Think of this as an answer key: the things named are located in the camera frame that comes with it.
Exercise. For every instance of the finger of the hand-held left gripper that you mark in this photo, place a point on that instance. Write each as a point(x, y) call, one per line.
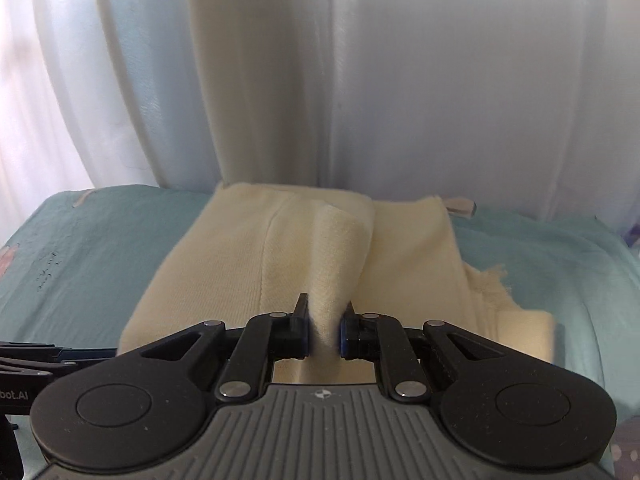
point(30, 351)
point(25, 368)

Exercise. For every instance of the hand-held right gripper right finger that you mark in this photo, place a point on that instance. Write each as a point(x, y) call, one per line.
point(345, 334)

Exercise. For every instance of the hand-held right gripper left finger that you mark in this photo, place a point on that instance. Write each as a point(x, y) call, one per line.
point(303, 332)

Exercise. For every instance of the cream knit sweater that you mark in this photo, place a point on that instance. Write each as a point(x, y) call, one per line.
point(240, 260)

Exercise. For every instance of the blue mushroom print bedsheet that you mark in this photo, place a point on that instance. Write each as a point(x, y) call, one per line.
point(100, 260)

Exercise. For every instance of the white curtain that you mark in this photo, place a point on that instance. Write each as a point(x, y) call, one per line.
point(400, 85)

